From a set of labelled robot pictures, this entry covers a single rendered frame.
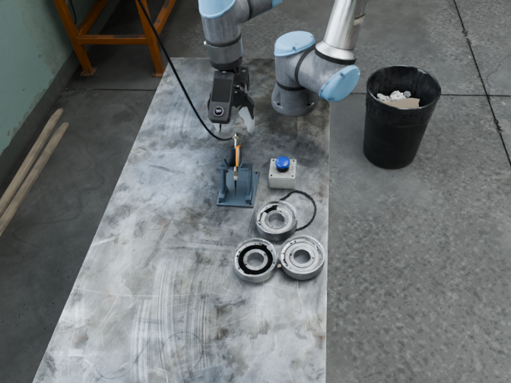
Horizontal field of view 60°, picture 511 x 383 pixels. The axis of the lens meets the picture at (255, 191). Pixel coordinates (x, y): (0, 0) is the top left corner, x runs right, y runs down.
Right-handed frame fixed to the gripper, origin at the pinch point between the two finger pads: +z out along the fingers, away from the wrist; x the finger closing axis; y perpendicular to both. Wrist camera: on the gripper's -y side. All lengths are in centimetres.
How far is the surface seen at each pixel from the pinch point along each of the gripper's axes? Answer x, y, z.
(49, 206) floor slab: 117, 42, 99
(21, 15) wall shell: 155, 134, 44
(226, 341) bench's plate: -5.1, -45.5, 18.5
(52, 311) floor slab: 89, -13, 98
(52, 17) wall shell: 156, 161, 60
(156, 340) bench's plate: 10, -47, 18
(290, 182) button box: -13.8, -1.6, 15.7
